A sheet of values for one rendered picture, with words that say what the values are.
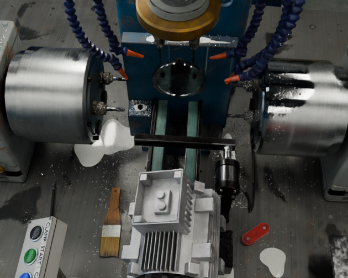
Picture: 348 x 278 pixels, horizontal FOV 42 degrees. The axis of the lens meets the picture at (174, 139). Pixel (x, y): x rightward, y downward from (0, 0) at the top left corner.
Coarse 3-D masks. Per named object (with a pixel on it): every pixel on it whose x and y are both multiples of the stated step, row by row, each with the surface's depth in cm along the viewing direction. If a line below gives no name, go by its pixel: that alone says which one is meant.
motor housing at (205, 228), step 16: (208, 192) 99; (192, 224) 93; (208, 224) 93; (144, 240) 92; (160, 240) 90; (176, 240) 91; (192, 240) 92; (208, 240) 92; (144, 256) 90; (160, 256) 89; (176, 256) 87; (144, 272) 89; (160, 272) 102; (176, 272) 87; (208, 272) 90
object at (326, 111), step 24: (264, 72) 108; (288, 72) 106; (312, 72) 106; (336, 72) 108; (264, 96) 106; (288, 96) 104; (312, 96) 103; (336, 96) 103; (264, 120) 105; (288, 120) 104; (312, 120) 104; (336, 120) 103; (264, 144) 108; (288, 144) 108; (312, 144) 107; (336, 144) 108
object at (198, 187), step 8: (192, 184) 97; (200, 184) 97; (200, 192) 97; (136, 264) 91; (184, 264) 88; (192, 264) 87; (128, 272) 91; (136, 272) 90; (184, 272) 87; (192, 272) 86
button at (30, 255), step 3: (30, 249) 92; (33, 249) 92; (27, 252) 92; (30, 252) 91; (33, 252) 91; (24, 255) 92; (27, 255) 91; (30, 255) 91; (33, 255) 91; (24, 258) 91; (27, 258) 91; (30, 258) 91; (33, 258) 90; (27, 261) 91; (30, 261) 90
